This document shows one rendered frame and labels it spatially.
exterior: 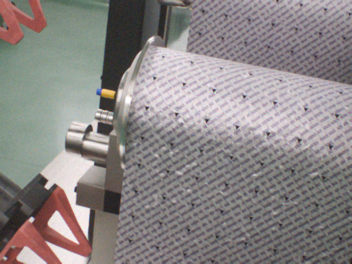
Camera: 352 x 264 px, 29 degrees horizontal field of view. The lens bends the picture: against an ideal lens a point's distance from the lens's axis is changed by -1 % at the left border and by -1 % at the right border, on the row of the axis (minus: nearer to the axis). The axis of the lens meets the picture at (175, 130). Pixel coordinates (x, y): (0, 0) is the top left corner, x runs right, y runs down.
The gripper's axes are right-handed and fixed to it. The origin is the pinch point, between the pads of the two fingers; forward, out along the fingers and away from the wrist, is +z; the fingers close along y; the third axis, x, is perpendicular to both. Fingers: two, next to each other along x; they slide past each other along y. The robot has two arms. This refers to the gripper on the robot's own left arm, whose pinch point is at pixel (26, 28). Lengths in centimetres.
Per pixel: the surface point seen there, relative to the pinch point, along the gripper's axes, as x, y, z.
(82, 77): -169, -347, -6
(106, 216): -9.7, -2.3, 21.5
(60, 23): -210, -464, -57
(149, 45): 9.8, 1.6, 10.0
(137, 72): 8.3, 4.9, 11.2
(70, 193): -36, -39, 20
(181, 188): 4.2, 6.0, 22.5
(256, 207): 8.8, 6.0, 28.3
